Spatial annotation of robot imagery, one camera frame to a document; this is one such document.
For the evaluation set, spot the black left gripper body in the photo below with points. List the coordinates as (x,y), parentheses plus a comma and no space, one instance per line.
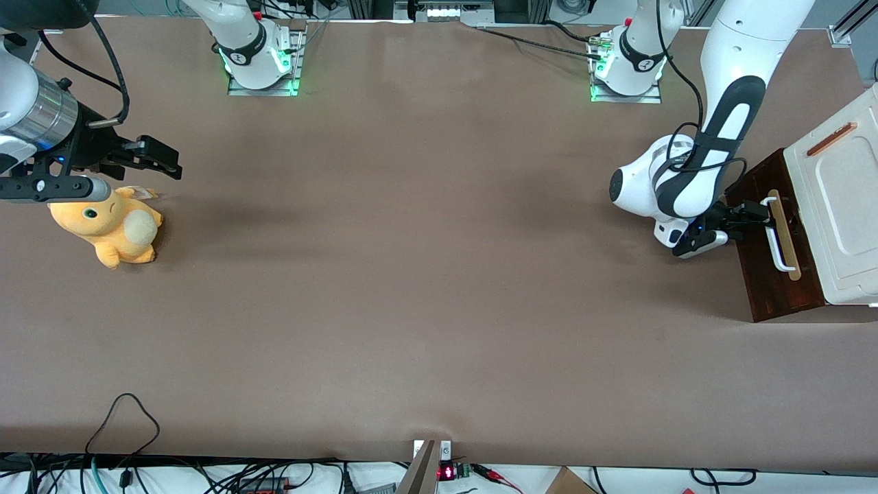
(724,218)

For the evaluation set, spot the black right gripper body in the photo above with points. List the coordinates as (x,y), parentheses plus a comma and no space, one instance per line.
(88,145)

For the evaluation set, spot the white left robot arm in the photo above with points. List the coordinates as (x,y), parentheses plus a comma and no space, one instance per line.
(737,41)

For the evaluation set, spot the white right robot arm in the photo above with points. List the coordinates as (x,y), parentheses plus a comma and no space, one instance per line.
(252,42)

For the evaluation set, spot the white-topped wooden drawer cabinet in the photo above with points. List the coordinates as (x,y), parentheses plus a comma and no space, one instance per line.
(847,226)

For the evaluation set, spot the yellow plush toy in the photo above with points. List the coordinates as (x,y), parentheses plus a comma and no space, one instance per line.
(116,230)

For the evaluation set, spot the aluminium extrusion profile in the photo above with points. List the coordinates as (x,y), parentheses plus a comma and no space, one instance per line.
(847,27)

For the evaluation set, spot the brown cardboard piece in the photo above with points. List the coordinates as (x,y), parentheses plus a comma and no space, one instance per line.
(568,484)

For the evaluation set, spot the white lit device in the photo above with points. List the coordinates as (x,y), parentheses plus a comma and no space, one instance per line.
(449,10)

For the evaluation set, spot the red clip lead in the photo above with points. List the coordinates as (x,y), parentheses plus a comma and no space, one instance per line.
(497,478)

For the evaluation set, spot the red LED circuit board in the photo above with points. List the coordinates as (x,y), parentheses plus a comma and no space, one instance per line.
(449,472)

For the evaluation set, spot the brown wooden bar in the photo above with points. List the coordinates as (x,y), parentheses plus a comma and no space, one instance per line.
(420,473)

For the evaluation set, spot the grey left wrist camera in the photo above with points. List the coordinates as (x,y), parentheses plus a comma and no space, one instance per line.
(703,245)

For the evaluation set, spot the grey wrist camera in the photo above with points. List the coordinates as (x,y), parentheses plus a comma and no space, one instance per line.
(82,189)
(703,245)

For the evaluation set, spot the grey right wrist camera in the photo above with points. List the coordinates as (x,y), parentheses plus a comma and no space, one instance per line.
(82,189)

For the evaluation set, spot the white metal bracket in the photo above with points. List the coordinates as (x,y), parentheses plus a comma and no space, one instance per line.
(446,449)

